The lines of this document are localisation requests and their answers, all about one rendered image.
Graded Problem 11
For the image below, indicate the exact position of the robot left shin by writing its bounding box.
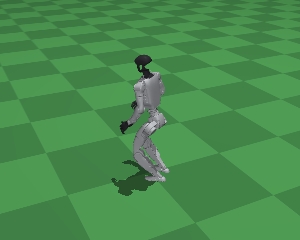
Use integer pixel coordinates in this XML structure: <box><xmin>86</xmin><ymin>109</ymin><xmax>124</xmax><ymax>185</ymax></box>
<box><xmin>133</xmin><ymin>152</ymin><xmax>162</xmax><ymax>179</ymax></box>

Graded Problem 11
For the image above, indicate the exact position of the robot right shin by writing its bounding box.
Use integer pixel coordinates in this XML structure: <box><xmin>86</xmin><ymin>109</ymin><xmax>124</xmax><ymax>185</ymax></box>
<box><xmin>143</xmin><ymin>139</ymin><xmax>167</xmax><ymax>170</ymax></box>

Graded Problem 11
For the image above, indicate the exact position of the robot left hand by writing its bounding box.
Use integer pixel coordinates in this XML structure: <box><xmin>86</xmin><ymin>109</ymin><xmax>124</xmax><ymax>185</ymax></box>
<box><xmin>120</xmin><ymin>121</ymin><xmax>134</xmax><ymax>134</ymax></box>

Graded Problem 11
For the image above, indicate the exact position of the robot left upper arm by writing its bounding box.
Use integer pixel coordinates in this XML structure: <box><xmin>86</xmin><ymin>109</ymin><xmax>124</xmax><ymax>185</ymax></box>
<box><xmin>134</xmin><ymin>81</ymin><xmax>146</xmax><ymax>114</ymax></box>

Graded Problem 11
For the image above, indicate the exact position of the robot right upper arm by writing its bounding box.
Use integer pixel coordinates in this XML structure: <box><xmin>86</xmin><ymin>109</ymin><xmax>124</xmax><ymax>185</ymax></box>
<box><xmin>153</xmin><ymin>72</ymin><xmax>166</xmax><ymax>96</ymax></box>

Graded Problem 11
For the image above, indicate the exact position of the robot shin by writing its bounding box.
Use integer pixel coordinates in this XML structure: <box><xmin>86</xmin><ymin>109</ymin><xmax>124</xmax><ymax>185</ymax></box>
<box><xmin>133</xmin><ymin>152</ymin><xmax>162</xmax><ymax>179</ymax></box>
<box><xmin>143</xmin><ymin>139</ymin><xmax>167</xmax><ymax>170</ymax></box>

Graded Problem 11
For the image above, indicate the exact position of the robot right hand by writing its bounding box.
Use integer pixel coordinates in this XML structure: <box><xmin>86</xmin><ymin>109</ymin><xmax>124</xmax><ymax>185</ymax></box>
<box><xmin>131</xmin><ymin>101</ymin><xmax>138</xmax><ymax>110</ymax></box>

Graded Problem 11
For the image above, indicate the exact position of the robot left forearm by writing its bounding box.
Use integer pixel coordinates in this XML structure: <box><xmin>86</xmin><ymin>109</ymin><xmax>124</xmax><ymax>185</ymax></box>
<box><xmin>127</xmin><ymin>107</ymin><xmax>141</xmax><ymax>125</ymax></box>

